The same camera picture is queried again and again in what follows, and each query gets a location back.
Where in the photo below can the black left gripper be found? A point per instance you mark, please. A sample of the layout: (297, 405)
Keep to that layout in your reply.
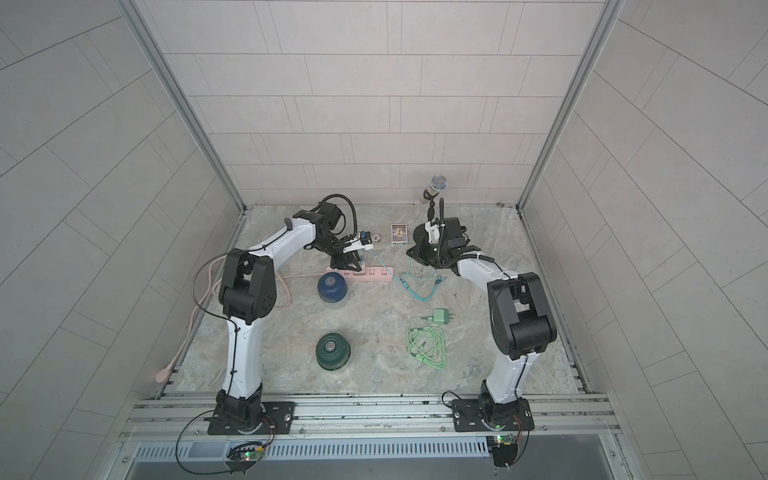
(344, 259)

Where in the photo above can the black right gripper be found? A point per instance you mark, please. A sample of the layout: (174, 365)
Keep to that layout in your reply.
(424, 252)

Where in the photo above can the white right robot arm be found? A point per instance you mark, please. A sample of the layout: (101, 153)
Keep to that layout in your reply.
(520, 314)

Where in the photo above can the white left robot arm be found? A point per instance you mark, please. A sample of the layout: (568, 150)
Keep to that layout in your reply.
(248, 289)

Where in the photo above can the black microphone stand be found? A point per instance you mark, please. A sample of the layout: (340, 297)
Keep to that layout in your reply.
(436, 208)

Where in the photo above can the purple playing card box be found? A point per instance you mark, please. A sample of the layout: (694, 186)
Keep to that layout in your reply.
(399, 234)

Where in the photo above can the pink power strip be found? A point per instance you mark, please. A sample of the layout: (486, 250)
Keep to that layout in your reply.
(368, 274)

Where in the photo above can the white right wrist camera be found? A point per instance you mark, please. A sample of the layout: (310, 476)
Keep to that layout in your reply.
(433, 231)

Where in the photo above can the blue cordless meat grinder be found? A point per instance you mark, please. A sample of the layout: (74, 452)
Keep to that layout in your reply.
(332, 287)

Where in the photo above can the green cordless meat grinder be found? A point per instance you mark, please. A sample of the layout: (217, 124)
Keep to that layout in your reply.
(332, 351)

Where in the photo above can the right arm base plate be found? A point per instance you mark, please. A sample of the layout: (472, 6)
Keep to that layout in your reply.
(483, 415)

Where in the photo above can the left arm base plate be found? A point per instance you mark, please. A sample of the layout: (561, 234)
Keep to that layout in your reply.
(251, 419)

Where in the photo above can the aluminium front rail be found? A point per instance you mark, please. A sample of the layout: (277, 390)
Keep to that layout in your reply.
(370, 416)

